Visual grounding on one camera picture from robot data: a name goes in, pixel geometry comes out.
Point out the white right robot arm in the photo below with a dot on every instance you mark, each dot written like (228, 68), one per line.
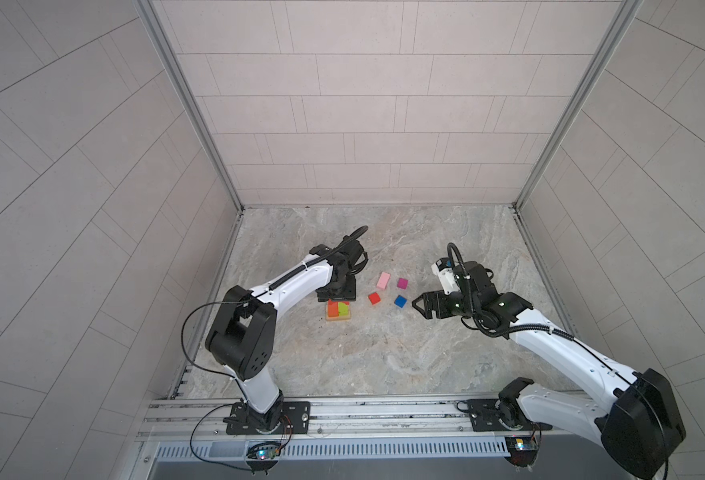
(632, 415)

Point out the pink wood block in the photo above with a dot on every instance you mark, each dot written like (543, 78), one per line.
(383, 280)

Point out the blue wood cube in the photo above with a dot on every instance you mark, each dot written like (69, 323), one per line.
(400, 301)

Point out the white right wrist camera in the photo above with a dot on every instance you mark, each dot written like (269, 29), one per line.
(443, 270)

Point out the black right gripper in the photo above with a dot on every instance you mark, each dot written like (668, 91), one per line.
(436, 297)

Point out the natural wood plank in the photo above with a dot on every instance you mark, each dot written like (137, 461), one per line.
(338, 318)

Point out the aluminium corner post left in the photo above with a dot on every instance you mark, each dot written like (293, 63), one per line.
(149, 16)

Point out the orange wood block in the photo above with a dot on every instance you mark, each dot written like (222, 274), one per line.
(332, 310)

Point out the circuit board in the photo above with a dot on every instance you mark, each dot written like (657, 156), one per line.
(521, 444)
(265, 451)

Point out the aluminium corner post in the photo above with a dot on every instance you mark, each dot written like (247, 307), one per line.
(149, 16)
(617, 28)

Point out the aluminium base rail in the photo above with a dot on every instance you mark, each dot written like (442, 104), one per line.
(333, 428)

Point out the right circuit board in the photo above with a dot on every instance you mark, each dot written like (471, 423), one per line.
(521, 444)

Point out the aluminium corner post right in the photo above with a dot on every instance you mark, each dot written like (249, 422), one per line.
(617, 28)

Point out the left circuit board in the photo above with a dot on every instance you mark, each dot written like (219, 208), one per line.
(265, 451)

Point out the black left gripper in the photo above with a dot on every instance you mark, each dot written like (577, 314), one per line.
(349, 293)

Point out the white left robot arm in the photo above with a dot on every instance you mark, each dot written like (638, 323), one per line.
(242, 335)

